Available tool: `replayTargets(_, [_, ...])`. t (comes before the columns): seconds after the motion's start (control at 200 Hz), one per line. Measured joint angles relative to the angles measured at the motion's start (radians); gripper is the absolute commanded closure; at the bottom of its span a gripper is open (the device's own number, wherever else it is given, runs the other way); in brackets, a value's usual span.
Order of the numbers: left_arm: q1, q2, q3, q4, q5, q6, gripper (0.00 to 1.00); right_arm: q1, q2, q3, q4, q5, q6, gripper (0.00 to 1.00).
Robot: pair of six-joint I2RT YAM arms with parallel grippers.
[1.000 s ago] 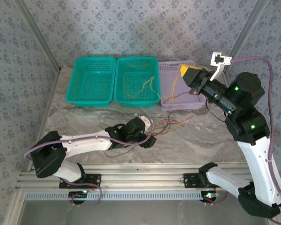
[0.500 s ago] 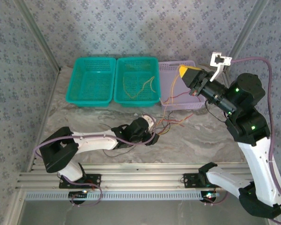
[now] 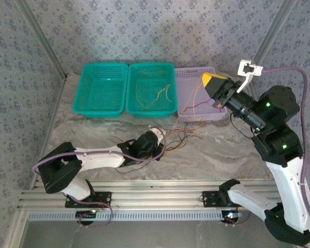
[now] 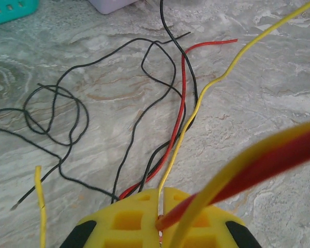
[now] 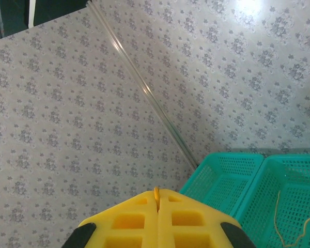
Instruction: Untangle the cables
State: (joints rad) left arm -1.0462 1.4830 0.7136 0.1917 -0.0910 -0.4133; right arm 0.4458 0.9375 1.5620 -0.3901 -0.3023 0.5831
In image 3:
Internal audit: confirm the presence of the yellow wire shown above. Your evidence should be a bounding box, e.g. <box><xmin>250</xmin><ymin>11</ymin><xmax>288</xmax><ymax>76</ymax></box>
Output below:
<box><xmin>135</xmin><ymin>83</ymin><xmax>173</xmax><ymax>109</ymax></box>
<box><xmin>170</xmin><ymin>77</ymin><xmax>205</xmax><ymax>135</ymax></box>
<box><xmin>165</xmin><ymin>129</ymin><xmax>197</xmax><ymax>152</ymax></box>

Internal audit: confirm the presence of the black wire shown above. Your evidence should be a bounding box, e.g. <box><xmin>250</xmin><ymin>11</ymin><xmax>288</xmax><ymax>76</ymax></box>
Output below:
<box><xmin>110</xmin><ymin>134</ymin><xmax>147</xmax><ymax>174</ymax></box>
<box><xmin>175</xmin><ymin>121</ymin><xmax>205</xmax><ymax>145</ymax></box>

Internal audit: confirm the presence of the teal plastic basket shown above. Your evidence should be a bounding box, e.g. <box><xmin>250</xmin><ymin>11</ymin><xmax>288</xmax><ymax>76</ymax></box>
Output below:
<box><xmin>72</xmin><ymin>63</ymin><xmax>129</xmax><ymax>119</ymax></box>
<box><xmin>125</xmin><ymin>61</ymin><xmax>178</xmax><ymax>119</ymax></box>

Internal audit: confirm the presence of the lilac plastic basket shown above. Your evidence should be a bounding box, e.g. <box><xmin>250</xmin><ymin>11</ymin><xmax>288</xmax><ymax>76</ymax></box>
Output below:
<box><xmin>174</xmin><ymin>66</ymin><xmax>228</xmax><ymax>122</ymax></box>

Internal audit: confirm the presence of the empty teal plastic basket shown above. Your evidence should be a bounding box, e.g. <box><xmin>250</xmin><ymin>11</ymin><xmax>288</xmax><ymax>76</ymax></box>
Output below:
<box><xmin>72</xmin><ymin>63</ymin><xmax>129</xmax><ymax>119</ymax></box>

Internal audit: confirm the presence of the black controller board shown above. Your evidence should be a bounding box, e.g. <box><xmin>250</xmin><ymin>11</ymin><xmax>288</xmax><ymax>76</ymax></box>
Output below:
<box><xmin>223</xmin><ymin>211</ymin><xmax>243</xmax><ymax>223</ymax></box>
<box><xmin>75</xmin><ymin>210</ymin><xmax>98</xmax><ymax>218</ymax></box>

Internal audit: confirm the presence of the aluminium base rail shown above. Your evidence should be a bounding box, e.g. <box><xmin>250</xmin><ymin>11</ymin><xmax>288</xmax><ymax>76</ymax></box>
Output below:
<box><xmin>17</xmin><ymin>179</ymin><xmax>282</xmax><ymax>210</ymax></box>

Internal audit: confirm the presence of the right gripper thin black cable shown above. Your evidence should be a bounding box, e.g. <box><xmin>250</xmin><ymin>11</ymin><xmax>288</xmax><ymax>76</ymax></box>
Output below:
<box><xmin>229</xmin><ymin>113</ymin><xmax>256</xmax><ymax>140</ymax></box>

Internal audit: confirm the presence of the white slotted cable duct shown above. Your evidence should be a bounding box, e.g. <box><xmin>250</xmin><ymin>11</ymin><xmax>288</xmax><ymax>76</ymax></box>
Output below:
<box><xmin>27</xmin><ymin>209</ymin><xmax>240</xmax><ymax>222</ymax></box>

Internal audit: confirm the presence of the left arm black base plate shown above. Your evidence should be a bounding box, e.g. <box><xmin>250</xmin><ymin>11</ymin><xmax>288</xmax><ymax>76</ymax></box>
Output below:
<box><xmin>65</xmin><ymin>191</ymin><xmax>112</xmax><ymax>209</ymax></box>

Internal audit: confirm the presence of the aluminium frame post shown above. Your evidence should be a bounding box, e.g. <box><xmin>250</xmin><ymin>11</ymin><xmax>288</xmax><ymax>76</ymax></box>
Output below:
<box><xmin>15</xmin><ymin>0</ymin><xmax>68</xmax><ymax>79</ymax></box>
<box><xmin>253</xmin><ymin>0</ymin><xmax>298</xmax><ymax>65</ymax></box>

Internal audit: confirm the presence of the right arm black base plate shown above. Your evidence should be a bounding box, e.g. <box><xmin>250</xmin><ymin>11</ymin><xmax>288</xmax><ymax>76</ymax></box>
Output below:
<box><xmin>201</xmin><ymin>190</ymin><xmax>223</xmax><ymax>208</ymax></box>

